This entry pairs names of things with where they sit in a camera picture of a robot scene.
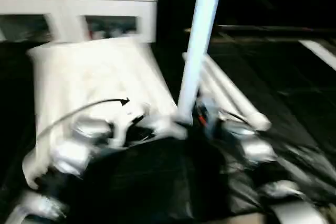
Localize white plastic table top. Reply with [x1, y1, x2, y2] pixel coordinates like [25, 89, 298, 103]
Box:
[22, 38, 188, 190]

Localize white plastic table leg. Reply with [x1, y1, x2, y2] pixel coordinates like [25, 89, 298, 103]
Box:
[202, 54, 271, 131]
[176, 0, 225, 125]
[197, 64, 237, 117]

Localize black work mat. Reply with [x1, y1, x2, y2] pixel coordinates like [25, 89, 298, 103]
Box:
[0, 38, 336, 224]

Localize crumpled black plastic sheet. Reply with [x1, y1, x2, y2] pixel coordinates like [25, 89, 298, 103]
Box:
[220, 130, 336, 219]

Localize dark low furniture silver edge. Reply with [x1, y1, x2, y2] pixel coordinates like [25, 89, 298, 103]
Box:
[184, 25, 336, 42]

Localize white cabinet with glass doors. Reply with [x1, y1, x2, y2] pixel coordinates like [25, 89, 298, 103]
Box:
[0, 0, 158, 44]

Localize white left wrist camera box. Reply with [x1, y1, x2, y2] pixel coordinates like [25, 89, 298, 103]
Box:
[108, 106, 150, 148]

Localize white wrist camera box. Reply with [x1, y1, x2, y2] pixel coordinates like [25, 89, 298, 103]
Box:
[108, 106, 150, 148]
[197, 95, 222, 130]

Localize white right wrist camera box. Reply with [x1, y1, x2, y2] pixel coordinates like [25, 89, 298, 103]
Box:
[197, 95, 222, 130]

